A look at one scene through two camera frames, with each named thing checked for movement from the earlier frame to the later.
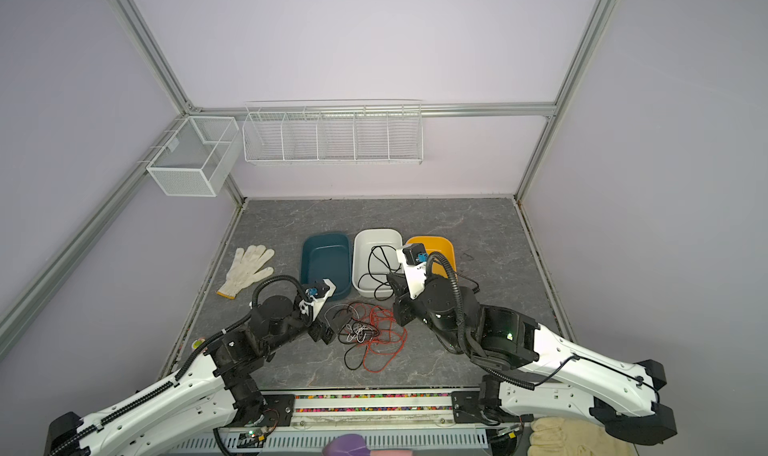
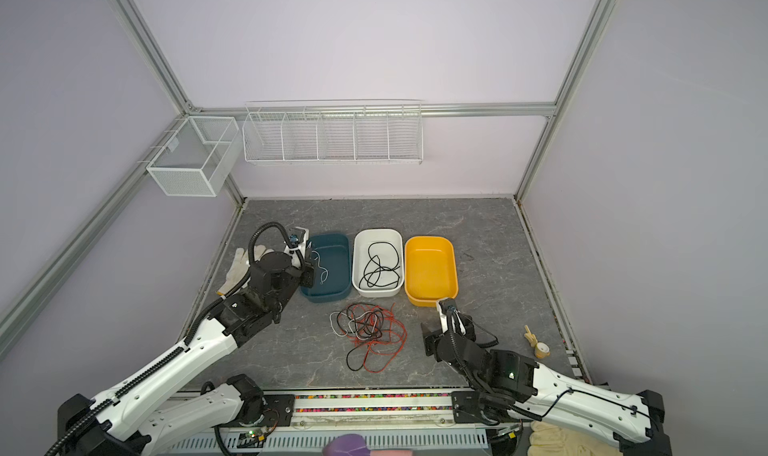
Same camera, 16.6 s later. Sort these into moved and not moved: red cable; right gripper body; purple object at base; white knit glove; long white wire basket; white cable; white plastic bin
Moved: right gripper body; white cable
Not moved: red cable; purple object at base; white plastic bin; white knit glove; long white wire basket
